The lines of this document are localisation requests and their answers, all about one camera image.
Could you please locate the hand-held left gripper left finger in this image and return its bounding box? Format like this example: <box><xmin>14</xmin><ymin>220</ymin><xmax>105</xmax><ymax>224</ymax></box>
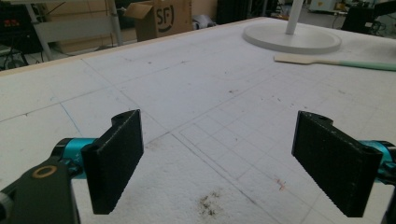
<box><xmin>51</xmin><ymin>108</ymin><xmax>145</xmax><ymax>216</ymax></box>

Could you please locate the grey cloth bundle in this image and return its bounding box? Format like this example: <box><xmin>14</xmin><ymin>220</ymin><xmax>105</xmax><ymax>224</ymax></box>
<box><xmin>191</xmin><ymin>14</ymin><xmax>217</xmax><ymax>31</ymax></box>

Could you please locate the white stand pole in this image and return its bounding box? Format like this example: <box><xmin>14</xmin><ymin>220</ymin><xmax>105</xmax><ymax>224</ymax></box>
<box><xmin>285</xmin><ymin>0</ymin><xmax>304</xmax><ymax>35</ymax></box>

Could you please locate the grey metal frame table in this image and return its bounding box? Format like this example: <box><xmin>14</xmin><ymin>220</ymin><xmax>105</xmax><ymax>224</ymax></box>
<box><xmin>8</xmin><ymin>0</ymin><xmax>124</xmax><ymax>62</ymax></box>

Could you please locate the black equipment with red display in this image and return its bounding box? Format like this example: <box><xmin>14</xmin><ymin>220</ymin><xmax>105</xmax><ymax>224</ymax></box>
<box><xmin>0</xmin><ymin>3</ymin><xmax>43</xmax><ymax>54</ymax></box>

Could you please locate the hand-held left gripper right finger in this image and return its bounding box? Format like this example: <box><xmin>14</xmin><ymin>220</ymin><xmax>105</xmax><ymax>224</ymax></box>
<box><xmin>290</xmin><ymin>110</ymin><xmax>396</xmax><ymax>218</ymax></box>

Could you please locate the wooden spatula with green handle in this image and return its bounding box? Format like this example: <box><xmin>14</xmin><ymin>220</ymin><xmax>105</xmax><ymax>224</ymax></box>
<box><xmin>274</xmin><ymin>52</ymin><xmax>396</xmax><ymax>73</ymax></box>

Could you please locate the white round stand base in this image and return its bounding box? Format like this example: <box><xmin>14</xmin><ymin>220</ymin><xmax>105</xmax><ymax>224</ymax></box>
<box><xmin>242</xmin><ymin>21</ymin><xmax>343</xmax><ymax>55</ymax></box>

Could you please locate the brown cardboard box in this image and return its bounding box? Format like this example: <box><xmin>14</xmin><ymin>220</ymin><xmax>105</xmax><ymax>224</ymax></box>
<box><xmin>123</xmin><ymin>0</ymin><xmax>193</xmax><ymax>43</ymax></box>

